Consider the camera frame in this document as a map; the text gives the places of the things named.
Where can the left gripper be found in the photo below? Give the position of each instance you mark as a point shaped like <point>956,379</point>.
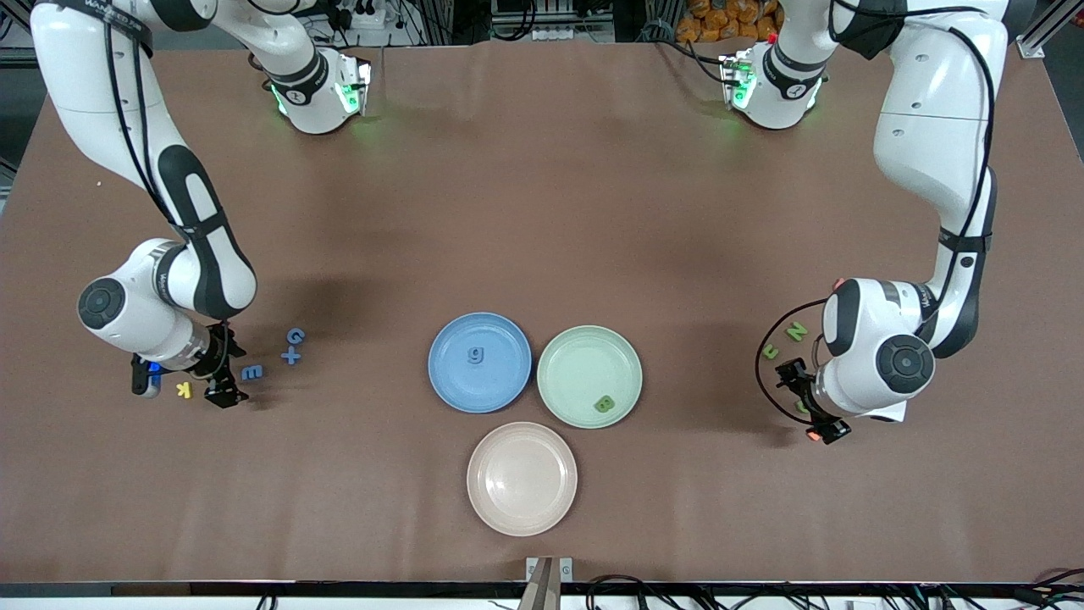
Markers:
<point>803,388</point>

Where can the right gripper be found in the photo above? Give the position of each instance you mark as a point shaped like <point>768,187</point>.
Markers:
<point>219,363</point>

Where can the blue letter E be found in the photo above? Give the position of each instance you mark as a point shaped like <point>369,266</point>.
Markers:
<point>251,372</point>

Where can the blue plus sign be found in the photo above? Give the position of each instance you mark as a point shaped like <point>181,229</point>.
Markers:
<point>290,356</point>

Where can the green letter J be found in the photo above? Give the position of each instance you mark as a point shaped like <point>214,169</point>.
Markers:
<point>770,351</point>

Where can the blue letter G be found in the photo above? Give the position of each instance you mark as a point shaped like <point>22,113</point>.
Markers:
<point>476,355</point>
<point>295,335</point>

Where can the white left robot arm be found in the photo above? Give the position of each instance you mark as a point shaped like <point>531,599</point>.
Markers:
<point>940,127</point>

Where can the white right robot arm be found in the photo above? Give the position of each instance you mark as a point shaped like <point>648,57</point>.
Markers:
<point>93,110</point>

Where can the green letter N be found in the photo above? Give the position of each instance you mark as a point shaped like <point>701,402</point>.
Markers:
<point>796,331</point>

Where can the green plate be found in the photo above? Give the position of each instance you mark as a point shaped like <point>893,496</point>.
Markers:
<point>576,364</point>

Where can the blue plate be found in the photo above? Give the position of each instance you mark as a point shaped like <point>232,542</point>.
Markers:
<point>500,381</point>

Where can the pink beige plate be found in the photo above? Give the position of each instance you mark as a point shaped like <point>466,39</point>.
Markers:
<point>522,479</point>

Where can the brown table cover sheet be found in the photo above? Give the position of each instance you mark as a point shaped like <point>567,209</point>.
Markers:
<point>542,212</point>

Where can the white power strip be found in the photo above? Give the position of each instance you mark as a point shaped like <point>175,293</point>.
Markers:
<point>360,15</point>

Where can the orange fruit pile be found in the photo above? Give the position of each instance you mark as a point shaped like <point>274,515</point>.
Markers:
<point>728,21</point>

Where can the grey equipment rack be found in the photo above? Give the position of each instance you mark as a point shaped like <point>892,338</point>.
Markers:
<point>550,17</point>

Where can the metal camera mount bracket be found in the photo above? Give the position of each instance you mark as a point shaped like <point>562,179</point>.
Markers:
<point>549,585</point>

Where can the aluminium frame post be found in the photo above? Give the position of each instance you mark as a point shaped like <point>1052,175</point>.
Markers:
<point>1050,25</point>
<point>15,34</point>

